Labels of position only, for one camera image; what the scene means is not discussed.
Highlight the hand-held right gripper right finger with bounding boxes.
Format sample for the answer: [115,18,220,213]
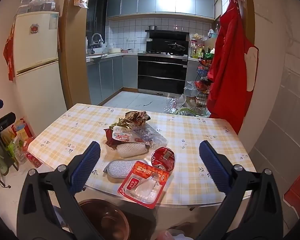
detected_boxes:
[196,141,283,240]

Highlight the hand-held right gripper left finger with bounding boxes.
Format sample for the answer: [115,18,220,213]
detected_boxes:
[16,141,102,240]

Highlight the grey sponge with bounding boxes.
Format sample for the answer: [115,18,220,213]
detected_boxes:
[103,159,148,179]

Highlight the orange red snack wrapper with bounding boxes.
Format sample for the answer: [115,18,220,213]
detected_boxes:
[104,127,121,151]

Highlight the white floral plastic packet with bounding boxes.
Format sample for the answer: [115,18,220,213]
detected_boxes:
[111,126,141,145]

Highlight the white foam fruit net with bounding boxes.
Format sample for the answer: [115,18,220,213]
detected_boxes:
[115,142,149,159]

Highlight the crushed red can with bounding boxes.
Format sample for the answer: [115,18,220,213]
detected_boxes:
[151,147,176,172]

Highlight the red blister package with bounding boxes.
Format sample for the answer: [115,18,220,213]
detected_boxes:
[117,160,171,209]

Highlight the brown trash bin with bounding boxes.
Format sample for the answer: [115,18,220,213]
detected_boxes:
[77,199,131,240]

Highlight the gold foil wrapper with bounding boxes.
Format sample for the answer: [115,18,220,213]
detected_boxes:
[112,111,152,130]

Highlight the clear plastic container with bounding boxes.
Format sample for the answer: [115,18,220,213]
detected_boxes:
[132,122,167,148]

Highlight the pile of floor packets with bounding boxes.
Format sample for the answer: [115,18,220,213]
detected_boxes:
[1,118,43,168]

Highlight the green slippers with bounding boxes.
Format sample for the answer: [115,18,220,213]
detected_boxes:
[0,152,11,176]

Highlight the cream refrigerator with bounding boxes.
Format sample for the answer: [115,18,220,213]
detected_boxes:
[13,11,68,137]

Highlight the red hanging cloth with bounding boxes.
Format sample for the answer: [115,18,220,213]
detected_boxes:
[4,21,16,82]

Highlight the pile of plastic bags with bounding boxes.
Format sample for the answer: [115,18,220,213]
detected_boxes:
[164,80,211,117]

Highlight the red plastic object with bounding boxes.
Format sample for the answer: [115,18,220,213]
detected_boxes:
[283,177,300,212]

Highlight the grey lower kitchen cabinets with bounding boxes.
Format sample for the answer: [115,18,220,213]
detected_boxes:
[86,54,139,106]

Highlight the grey kitchen cabinets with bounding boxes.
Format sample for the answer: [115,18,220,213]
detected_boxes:
[86,54,139,106]
[106,0,215,20]

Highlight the red apron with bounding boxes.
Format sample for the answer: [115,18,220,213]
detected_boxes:
[206,0,259,135]

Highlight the black built-in oven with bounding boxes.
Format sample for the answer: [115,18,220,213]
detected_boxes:
[137,52,189,94]

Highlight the row of condiment bottles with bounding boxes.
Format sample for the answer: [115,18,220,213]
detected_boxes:
[189,42,215,60]

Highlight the chrome kitchen faucet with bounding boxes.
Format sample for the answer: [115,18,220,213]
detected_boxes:
[90,33,104,50]

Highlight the black wok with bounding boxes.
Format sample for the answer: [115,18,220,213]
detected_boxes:
[167,43,186,52]

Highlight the black range hood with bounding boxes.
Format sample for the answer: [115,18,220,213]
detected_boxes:
[145,29,190,53]

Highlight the grey upper kitchen cabinets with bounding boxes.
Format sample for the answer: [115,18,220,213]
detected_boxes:
[106,0,215,20]

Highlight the black wire storage rack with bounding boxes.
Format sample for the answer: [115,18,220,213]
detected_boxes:
[194,57,216,111]

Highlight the wooden door frame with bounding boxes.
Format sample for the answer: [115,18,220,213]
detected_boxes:
[61,0,256,135]

